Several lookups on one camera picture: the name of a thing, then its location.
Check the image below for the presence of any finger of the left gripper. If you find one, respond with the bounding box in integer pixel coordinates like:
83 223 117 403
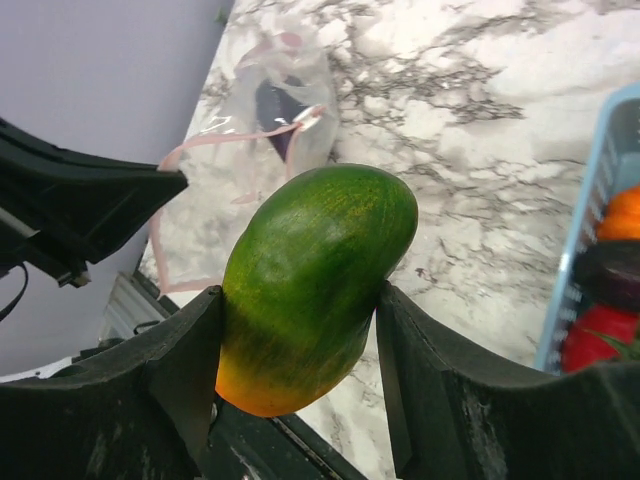
1 121 188 288

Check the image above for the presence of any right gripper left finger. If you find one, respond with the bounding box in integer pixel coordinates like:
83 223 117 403
1 287 222 479

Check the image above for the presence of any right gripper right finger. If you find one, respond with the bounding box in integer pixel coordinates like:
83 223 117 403
376 285 639 479

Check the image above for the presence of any green orange mango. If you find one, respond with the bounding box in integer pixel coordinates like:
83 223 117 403
216 164 419 417

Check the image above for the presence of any round purple eggplant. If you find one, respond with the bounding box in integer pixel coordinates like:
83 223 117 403
255 75 307 162

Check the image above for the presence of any clear zip top bag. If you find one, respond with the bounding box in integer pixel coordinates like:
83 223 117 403
150 27 339 294

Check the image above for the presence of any red tomato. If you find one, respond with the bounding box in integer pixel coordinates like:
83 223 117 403
561 305 639 373

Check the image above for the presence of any long purple eggplant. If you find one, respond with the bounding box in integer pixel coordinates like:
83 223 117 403
573 240 639 313

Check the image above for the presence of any small orange fruit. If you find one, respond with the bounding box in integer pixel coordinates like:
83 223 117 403
596 186 640 241

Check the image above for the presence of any light blue plastic basket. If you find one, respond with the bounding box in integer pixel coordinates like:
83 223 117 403
533 82 639 375

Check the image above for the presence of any black mounting rail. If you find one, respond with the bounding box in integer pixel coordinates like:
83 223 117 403
72 271 365 480

